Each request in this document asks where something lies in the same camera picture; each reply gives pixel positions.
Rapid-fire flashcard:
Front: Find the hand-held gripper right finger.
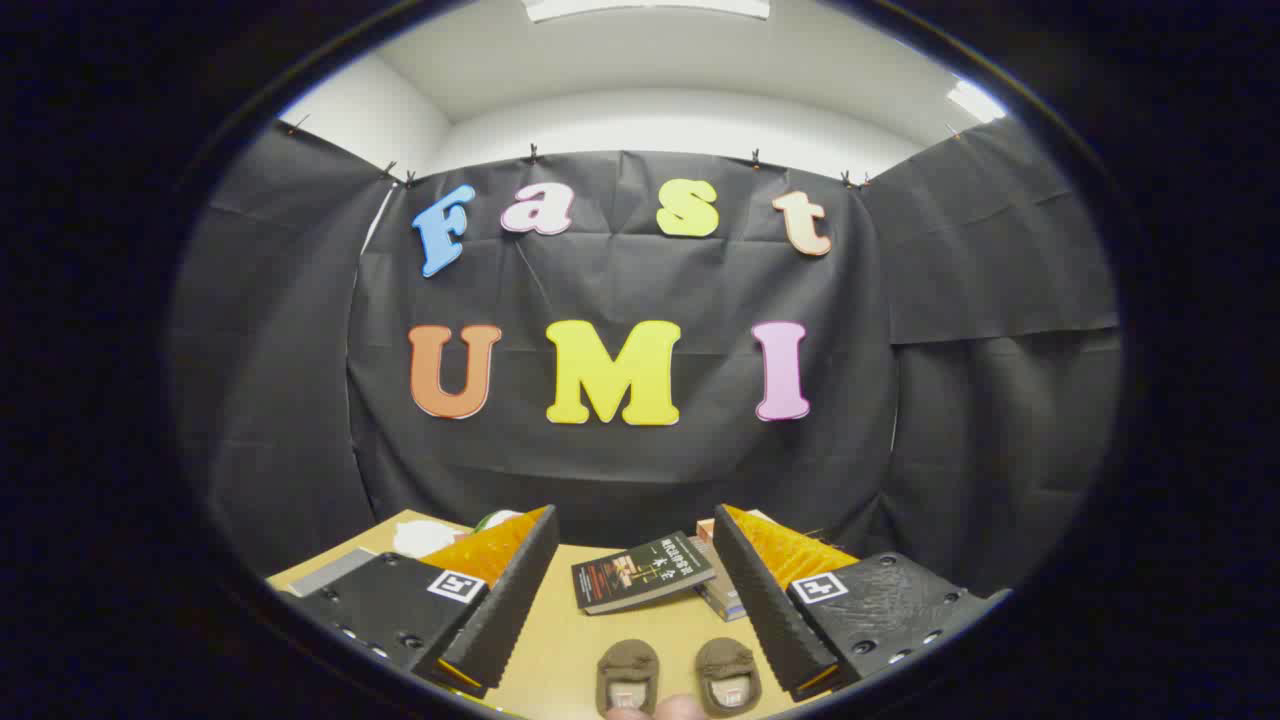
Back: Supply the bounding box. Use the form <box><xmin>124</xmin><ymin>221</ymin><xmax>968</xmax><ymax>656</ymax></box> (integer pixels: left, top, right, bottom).
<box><xmin>712</xmin><ymin>503</ymin><xmax>1011</xmax><ymax>703</ymax></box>

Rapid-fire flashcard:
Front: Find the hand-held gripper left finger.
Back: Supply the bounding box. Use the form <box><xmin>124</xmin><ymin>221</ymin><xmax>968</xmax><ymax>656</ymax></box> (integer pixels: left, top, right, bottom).
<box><xmin>288</xmin><ymin>505</ymin><xmax>559</xmax><ymax>699</ymax></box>

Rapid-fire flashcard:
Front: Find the brown suede loafer shoe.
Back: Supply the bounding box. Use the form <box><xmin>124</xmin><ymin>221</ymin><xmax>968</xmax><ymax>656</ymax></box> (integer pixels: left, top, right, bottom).
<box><xmin>694</xmin><ymin>637</ymin><xmax>763</xmax><ymax>718</ymax></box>
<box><xmin>596</xmin><ymin>639</ymin><xmax>662</xmax><ymax>717</ymax></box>

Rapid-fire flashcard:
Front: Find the cream fabric storage box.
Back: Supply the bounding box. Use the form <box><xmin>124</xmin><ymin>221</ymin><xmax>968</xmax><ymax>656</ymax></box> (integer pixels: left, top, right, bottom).
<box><xmin>285</xmin><ymin>546</ymin><xmax>379</xmax><ymax>599</ymax></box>

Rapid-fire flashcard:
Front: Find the cream cover book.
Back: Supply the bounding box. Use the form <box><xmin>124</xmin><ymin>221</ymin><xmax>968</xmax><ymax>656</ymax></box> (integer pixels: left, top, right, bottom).
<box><xmin>690</xmin><ymin>538</ymin><xmax>747</xmax><ymax>622</ymax></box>

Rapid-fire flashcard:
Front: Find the white plush toy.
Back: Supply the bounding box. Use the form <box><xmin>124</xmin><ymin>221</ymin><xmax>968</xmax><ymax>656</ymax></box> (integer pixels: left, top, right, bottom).
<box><xmin>393</xmin><ymin>520</ymin><xmax>471</xmax><ymax>559</ymax></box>

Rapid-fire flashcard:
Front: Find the black cover book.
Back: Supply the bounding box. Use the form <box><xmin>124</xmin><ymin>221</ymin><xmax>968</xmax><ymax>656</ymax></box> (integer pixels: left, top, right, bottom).
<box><xmin>571</xmin><ymin>531</ymin><xmax>716</xmax><ymax>615</ymax></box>

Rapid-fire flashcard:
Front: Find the black backdrop cloth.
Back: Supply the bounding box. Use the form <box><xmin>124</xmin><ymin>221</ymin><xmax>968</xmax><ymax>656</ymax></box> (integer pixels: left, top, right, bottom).
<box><xmin>170</xmin><ymin>120</ymin><xmax>1121</xmax><ymax>601</ymax></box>

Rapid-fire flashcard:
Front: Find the ceiling light panel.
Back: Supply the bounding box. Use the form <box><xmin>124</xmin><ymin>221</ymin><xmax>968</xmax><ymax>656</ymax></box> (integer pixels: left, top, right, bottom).
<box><xmin>945</xmin><ymin>78</ymin><xmax>1008</xmax><ymax>124</ymax></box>
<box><xmin>520</xmin><ymin>0</ymin><xmax>772</xmax><ymax>24</ymax></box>

